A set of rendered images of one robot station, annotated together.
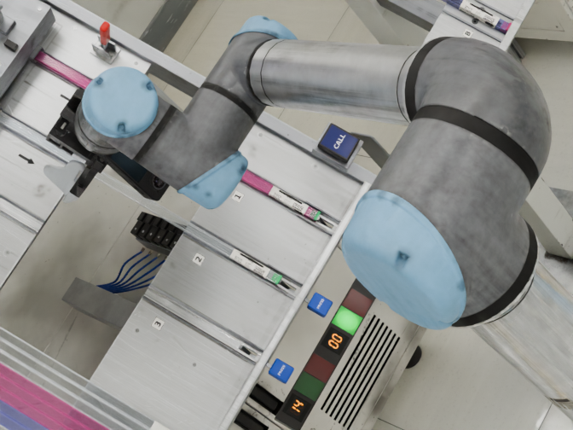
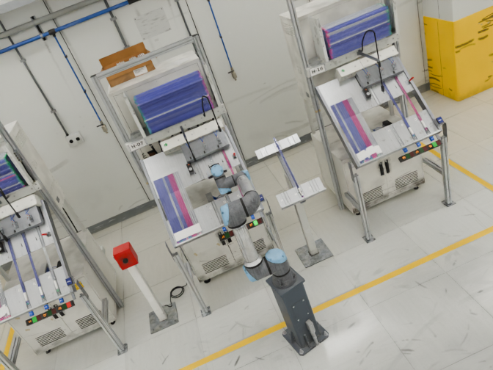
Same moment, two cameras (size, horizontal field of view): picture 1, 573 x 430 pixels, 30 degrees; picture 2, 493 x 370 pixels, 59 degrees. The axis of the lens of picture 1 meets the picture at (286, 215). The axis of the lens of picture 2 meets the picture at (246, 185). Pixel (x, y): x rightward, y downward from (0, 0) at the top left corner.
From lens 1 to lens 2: 1.69 m
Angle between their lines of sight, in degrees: 14
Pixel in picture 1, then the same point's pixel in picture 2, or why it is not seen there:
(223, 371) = (215, 222)
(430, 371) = not seen: hidden behind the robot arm
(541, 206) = (309, 238)
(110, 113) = (213, 171)
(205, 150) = (224, 185)
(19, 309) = (198, 191)
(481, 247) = (233, 218)
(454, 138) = (239, 203)
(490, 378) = not seen: hidden behind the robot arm
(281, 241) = not seen: hidden behind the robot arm
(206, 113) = (228, 180)
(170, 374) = (206, 217)
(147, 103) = (219, 173)
